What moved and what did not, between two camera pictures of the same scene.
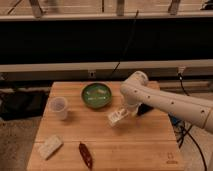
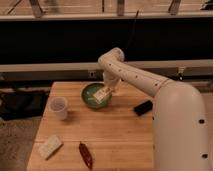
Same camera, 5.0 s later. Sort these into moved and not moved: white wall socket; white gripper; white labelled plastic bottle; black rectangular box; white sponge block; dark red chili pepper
Moved: white gripper; white labelled plastic bottle
Not moved: white wall socket; white sponge block; dark red chili pepper; black rectangular box
